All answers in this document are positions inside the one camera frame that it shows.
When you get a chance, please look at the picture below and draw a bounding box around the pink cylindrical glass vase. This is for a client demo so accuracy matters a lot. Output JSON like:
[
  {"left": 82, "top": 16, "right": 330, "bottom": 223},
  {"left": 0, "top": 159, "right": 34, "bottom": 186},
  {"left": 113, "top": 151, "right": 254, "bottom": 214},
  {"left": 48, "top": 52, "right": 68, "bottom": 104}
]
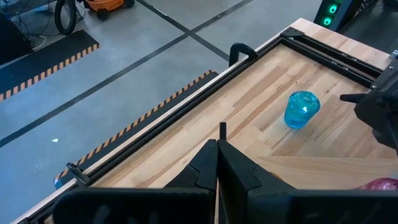
[{"left": 353, "top": 177, "right": 398, "bottom": 191}]

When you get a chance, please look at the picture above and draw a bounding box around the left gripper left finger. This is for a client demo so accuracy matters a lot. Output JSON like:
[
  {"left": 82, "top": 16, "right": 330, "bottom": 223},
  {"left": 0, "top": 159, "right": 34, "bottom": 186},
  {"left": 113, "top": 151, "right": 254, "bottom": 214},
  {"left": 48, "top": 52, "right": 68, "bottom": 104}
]
[{"left": 164, "top": 139, "right": 218, "bottom": 191}]

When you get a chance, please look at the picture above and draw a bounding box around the black floor equipment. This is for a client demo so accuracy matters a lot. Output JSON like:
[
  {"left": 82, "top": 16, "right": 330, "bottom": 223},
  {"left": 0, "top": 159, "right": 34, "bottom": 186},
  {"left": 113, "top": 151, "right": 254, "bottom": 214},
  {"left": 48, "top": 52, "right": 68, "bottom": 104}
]
[{"left": 0, "top": 12, "right": 34, "bottom": 65}]

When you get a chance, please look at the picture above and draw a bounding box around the black frame clamp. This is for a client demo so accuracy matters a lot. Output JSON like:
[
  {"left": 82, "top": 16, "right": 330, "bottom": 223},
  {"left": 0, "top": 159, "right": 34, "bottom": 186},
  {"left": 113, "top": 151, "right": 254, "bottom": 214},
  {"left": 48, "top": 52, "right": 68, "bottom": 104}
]
[
  {"left": 65, "top": 162, "right": 91, "bottom": 187},
  {"left": 228, "top": 42, "right": 259, "bottom": 68}
]

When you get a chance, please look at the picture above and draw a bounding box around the orange shop vacuum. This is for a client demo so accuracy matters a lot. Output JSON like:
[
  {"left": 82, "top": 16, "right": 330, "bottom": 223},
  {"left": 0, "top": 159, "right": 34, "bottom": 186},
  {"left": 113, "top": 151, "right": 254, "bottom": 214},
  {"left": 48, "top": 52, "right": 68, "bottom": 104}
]
[{"left": 83, "top": 0, "right": 136, "bottom": 21}]

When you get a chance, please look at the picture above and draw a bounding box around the black hazard-striped floor mat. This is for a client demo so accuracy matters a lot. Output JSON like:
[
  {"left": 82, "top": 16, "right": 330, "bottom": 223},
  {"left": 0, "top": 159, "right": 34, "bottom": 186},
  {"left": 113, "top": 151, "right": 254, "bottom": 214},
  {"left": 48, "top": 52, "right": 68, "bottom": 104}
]
[
  {"left": 0, "top": 29, "right": 100, "bottom": 103},
  {"left": 53, "top": 69, "right": 219, "bottom": 190}
]

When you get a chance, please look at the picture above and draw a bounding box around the black curved hose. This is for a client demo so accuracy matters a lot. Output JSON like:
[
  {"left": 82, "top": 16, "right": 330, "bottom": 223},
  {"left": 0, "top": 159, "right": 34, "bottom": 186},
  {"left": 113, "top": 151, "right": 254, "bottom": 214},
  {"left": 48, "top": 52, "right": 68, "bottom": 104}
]
[{"left": 53, "top": 0, "right": 78, "bottom": 36}]

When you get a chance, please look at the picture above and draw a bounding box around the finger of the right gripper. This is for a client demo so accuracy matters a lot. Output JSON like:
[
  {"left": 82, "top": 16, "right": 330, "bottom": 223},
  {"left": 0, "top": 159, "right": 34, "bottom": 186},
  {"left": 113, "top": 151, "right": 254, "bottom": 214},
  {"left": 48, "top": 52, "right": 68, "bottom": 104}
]
[{"left": 339, "top": 93, "right": 367, "bottom": 104}]

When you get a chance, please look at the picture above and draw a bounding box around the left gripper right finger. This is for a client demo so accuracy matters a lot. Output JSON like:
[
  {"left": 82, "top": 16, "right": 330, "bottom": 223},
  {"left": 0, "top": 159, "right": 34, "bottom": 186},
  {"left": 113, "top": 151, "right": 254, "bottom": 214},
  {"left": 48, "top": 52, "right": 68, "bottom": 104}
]
[{"left": 216, "top": 139, "right": 297, "bottom": 224}]

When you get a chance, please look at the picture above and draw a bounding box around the teal round bottle vase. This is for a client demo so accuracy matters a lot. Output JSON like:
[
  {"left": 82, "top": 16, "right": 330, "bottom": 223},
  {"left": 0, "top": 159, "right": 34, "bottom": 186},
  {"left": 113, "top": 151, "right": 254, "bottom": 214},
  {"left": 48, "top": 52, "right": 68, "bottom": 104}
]
[{"left": 284, "top": 90, "right": 322, "bottom": 129}]

